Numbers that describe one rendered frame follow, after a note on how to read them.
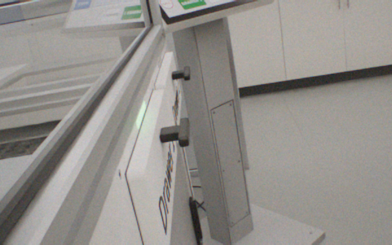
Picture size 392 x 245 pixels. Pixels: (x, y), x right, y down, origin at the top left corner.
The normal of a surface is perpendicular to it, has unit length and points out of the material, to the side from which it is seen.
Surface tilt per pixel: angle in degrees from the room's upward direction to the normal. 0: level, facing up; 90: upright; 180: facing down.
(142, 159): 0
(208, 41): 90
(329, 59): 90
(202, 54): 90
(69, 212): 90
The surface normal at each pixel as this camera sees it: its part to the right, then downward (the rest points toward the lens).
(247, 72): -0.04, 0.34
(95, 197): 0.99, -0.16
